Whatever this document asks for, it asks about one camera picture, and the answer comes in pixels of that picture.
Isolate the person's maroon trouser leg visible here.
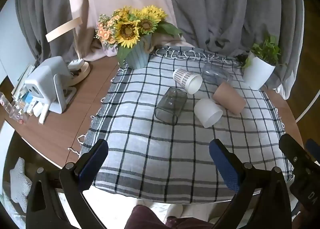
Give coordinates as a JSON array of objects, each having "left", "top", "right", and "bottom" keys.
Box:
[{"left": 124, "top": 205, "right": 220, "bottom": 229}]

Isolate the green leafy plant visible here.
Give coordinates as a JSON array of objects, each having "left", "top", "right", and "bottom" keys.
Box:
[{"left": 243, "top": 35, "right": 282, "bottom": 68}]

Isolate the brown paper cup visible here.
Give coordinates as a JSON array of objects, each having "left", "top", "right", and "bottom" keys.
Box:
[{"left": 212, "top": 82, "right": 247, "bottom": 116}]

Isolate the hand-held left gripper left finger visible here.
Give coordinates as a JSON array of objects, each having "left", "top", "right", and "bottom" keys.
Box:
[{"left": 26, "top": 139, "right": 109, "bottom": 229}]

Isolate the grey transparent glass cup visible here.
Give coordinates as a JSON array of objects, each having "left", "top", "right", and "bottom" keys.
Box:
[{"left": 154, "top": 87, "right": 188, "bottom": 126}]

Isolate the wooden desk lamp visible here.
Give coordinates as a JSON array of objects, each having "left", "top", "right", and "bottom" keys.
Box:
[{"left": 46, "top": 18, "right": 91, "bottom": 86}]

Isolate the white power strip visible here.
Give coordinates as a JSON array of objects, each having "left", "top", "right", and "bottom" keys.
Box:
[{"left": 67, "top": 59, "right": 84, "bottom": 71}]

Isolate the sunflower bouquet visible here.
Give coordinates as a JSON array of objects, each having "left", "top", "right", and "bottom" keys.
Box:
[{"left": 114, "top": 5, "right": 183, "bottom": 67}]

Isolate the checked tablecloth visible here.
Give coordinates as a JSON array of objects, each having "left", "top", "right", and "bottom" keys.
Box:
[{"left": 67, "top": 46, "right": 294, "bottom": 204}]

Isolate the white curved rail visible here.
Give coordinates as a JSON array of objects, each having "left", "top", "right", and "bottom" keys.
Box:
[{"left": 295, "top": 87, "right": 320, "bottom": 123}]

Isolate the peach flower bouquet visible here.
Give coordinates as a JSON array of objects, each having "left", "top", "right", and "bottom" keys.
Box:
[{"left": 94, "top": 14, "right": 121, "bottom": 56}]

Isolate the light blue ribbed vase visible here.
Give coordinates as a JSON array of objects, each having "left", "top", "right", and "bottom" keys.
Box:
[{"left": 124, "top": 35, "right": 153, "bottom": 69}]

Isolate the white projector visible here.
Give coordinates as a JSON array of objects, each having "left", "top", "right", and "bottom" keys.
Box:
[{"left": 24, "top": 56, "right": 77, "bottom": 114}]

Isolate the striped star cushion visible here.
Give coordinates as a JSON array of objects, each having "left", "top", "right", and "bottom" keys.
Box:
[{"left": 9, "top": 157, "right": 33, "bottom": 213}]

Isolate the white plant pot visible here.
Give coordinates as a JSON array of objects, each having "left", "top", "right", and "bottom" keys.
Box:
[{"left": 243, "top": 51, "right": 275, "bottom": 90}]

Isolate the clear plastic cup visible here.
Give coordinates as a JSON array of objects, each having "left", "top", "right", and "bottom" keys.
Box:
[{"left": 201, "top": 63, "right": 233, "bottom": 85}]

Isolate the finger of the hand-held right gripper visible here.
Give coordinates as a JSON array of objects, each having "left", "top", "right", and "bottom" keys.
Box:
[
  {"left": 279, "top": 134, "right": 316, "bottom": 177},
  {"left": 305, "top": 139, "right": 320, "bottom": 164}
]

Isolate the clear plastic bottle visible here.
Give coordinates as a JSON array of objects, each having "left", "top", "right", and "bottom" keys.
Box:
[{"left": 0, "top": 92, "right": 28, "bottom": 125}]

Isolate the plain white cup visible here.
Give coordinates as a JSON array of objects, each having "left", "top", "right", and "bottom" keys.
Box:
[{"left": 194, "top": 98, "right": 223, "bottom": 129}]

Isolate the stack of books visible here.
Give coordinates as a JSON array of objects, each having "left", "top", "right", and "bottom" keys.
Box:
[{"left": 11, "top": 64, "right": 37, "bottom": 101}]

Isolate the grey curtain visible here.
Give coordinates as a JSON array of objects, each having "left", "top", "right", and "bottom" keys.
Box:
[
  {"left": 15, "top": 0, "right": 77, "bottom": 58},
  {"left": 166, "top": 0, "right": 304, "bottom": 100}
]

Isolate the white patterned paper cup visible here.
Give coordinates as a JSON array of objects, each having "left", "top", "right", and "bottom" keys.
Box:
[{"left": 172, "top": 68, "right": 203, "bottom": 95}]

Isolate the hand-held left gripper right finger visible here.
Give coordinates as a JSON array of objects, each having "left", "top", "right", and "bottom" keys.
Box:
[{"left": 209, "top": 139, "right": 293, "bottom": 229}]

